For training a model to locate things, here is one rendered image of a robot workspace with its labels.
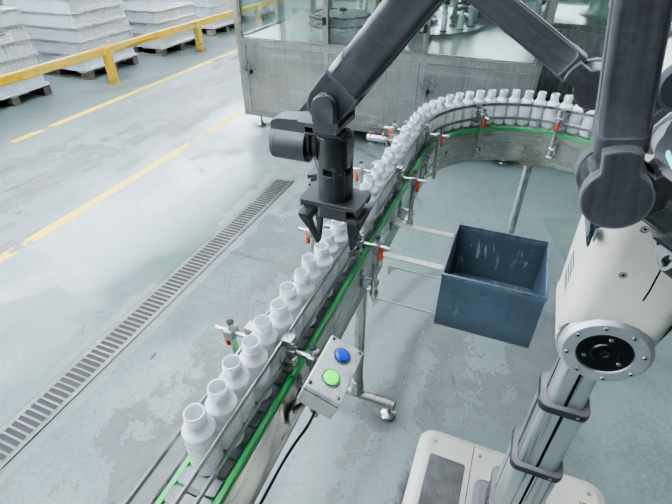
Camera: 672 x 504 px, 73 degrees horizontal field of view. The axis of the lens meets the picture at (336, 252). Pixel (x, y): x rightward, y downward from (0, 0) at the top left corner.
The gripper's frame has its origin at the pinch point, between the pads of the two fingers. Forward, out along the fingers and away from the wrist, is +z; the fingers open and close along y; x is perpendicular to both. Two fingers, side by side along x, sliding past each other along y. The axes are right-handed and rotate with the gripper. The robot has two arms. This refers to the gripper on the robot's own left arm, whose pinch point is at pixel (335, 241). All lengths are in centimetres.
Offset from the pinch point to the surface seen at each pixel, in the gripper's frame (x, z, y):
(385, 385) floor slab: 79, 140, -7
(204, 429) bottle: -26.5, 26.3, -13.8
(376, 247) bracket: 43, 31, -5
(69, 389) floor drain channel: 19, 139, -148
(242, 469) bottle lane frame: -24.1, 41.0, -9.8
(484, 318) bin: 56, 59, 29
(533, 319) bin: 56, 54, 42
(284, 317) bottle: 2.9, 26.1, -13.5
